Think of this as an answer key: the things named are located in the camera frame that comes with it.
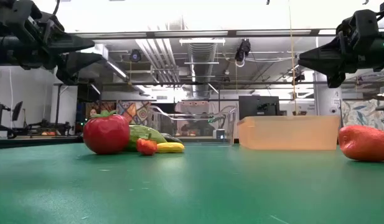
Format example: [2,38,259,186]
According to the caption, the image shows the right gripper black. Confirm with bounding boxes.
[299,2,384,90]

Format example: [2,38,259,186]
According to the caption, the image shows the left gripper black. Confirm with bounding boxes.
[0,0,104,85]

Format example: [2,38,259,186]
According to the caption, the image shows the large red toy tomato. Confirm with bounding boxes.
[82,110,131,156]

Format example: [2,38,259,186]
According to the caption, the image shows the light green toy cucumber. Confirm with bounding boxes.
[128,124,168,152]

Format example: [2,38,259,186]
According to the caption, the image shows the dark green toy zucchini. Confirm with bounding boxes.
[160,133,184,145]

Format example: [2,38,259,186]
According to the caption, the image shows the yellow banana toy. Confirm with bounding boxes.
[156,142,185,154]

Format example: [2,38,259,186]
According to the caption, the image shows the small monitor on arm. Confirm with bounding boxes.
[11,100,24,122]

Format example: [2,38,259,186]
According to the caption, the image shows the orange patterned painting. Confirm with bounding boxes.
[85,101,117,119]

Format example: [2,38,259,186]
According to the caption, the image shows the translucent orange plastic bin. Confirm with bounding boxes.
[236,114,341,151]

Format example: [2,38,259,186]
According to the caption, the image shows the black computer monitor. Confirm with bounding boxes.
[238,95,281,121]

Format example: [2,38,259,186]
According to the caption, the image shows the overhead light bar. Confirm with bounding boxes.
[67,28,339,40]

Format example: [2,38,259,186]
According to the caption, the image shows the clear plastic basket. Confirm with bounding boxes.
[149,105,238,146]

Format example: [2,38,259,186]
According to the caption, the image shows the white ceiling light fixture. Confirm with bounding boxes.
[179,37,226,47]

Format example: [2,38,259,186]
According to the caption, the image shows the small box with blue light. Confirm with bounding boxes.
[212,128,227,140]

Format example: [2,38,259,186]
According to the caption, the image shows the green table mat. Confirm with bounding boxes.
[0,142,384,224]

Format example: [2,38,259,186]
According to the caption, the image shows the yellow hanging cord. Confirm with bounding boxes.
[287,0,298,116]

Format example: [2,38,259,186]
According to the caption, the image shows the black ceiling cable reel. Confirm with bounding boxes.
[234,39,252,68]
[129,49,143,63]

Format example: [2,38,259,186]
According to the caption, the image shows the floral wall tapestry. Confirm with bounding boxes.
[340,98,384,132]

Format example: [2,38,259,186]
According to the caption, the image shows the black aluminium table frame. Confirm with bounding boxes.
[0,136,87,149]

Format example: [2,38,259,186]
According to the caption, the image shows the silver ceiling air duct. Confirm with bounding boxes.
[187,42,218,99]

